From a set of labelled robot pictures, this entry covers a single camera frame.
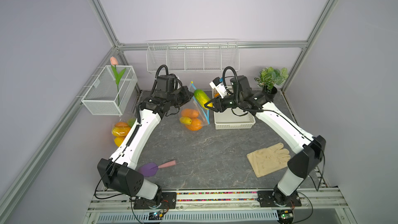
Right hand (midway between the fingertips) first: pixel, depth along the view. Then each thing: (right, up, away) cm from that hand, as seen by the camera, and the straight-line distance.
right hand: (206, 103), depth 74 cm
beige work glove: (+33, -32, +12) cm, 47 cm away
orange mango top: (-10, -6, +21) cm, 24 cm away
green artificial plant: (+37, +16, +18) cm, 44 cm away
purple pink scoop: (-32, -36, +11) cm, 49 cm away
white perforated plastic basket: (+13, -10, +19) cm, 24 cm away
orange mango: (-6, -13, +17) cm, 22 cm away
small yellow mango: (-12, -10, +18) cm, 24 cm away
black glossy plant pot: (+41, +8, +26) cm, 49 cm away
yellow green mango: (-2, +2, -2) cm, 4 cm away
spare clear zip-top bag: (-7, 0, +2) cm, 7 cm away
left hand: (-6, +4, 0) cm, 7 cm away
